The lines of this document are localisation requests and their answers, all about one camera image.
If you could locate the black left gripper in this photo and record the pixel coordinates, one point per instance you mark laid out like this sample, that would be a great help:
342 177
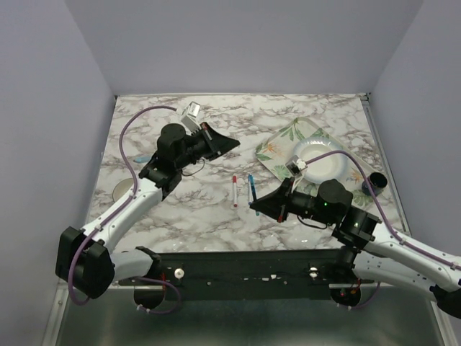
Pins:
217 144

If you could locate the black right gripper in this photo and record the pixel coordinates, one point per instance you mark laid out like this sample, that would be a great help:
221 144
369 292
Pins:
271 204

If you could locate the white marker blue end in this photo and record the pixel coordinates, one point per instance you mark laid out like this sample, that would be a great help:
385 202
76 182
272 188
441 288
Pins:
250 189

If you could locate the blue transparent gel pen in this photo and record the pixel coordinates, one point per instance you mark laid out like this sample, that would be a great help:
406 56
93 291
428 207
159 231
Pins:
253 193

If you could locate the white marker red tip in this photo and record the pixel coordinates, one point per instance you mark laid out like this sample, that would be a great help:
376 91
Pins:
235 191

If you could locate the light blue rectangular block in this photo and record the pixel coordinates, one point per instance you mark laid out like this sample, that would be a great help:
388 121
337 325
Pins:
142 159

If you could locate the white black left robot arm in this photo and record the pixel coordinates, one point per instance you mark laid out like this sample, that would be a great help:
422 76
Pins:
86 257

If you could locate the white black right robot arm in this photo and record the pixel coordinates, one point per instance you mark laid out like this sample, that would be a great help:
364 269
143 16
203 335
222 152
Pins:
374 250

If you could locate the floral leaf pattern tray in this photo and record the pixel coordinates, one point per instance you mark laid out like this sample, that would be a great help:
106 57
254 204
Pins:
278 149

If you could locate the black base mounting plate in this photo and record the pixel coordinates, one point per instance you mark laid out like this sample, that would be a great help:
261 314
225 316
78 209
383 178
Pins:
316 274

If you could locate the white plate blue rim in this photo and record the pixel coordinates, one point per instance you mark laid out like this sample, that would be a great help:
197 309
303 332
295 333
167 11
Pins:
330 167

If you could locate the teal bowl white inside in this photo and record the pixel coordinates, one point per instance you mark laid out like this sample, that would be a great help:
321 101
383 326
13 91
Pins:
121 188

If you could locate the dark blue mug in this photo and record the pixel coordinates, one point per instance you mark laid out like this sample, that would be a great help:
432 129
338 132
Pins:
377 181

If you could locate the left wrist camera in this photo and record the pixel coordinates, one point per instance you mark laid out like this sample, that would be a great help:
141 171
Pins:
189 116

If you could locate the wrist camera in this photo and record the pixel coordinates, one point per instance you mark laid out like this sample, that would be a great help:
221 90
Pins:
295 166
189 116

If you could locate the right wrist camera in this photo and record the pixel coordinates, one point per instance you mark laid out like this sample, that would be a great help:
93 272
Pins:
295 166

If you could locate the aluminium frame rail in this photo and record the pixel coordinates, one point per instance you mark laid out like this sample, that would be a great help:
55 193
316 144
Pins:
365 100

